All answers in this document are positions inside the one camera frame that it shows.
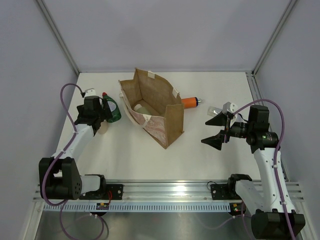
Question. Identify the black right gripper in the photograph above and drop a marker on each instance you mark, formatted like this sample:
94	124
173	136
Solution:
216	141

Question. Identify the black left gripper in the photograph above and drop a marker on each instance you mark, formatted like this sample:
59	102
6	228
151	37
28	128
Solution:
105	114

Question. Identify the beige pump bottle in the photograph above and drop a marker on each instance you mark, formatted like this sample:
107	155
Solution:
103	128

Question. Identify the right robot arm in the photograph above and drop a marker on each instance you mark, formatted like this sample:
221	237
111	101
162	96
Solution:
274	216

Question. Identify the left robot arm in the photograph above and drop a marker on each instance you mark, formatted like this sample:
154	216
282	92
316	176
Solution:
59	175

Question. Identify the brown canvas tote bag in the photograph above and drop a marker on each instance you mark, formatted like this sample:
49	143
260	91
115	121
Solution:
162	100

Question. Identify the green dish soap bottle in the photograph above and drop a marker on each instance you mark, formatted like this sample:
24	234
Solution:
114	108

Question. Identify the orange spray bottle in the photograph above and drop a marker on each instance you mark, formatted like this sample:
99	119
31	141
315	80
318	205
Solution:
191	102

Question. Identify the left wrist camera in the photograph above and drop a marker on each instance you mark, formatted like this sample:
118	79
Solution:
88	93

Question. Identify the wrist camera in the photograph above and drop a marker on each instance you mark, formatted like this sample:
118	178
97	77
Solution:
88	93
229	109

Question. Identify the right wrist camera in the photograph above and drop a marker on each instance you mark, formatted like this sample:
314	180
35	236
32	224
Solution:
229	109

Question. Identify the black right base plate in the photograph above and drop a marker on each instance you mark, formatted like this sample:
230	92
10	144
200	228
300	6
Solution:
223	192

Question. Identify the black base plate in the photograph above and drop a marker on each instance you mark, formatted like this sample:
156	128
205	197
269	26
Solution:
114	190
223	192

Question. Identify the right side aluminium rail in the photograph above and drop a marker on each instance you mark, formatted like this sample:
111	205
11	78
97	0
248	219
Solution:
260	138

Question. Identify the aluminium rail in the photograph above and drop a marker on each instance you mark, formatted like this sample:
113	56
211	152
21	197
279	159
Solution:
260	138
165	191

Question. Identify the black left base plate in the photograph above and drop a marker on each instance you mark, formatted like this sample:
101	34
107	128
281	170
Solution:
114	190

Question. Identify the left aluminium frame post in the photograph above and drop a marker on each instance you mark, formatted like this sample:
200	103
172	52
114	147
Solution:
48	18

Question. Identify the aluminium frame post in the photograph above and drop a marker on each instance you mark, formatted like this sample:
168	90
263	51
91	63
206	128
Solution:
48	18
275	34

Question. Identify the aluminium front rail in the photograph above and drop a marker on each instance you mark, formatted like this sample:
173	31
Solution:
165	191

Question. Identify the white slotted cable duct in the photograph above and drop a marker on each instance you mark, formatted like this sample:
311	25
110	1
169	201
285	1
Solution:
144	207

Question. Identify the right aluminium frame post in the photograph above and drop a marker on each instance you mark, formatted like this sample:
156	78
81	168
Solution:
275	34

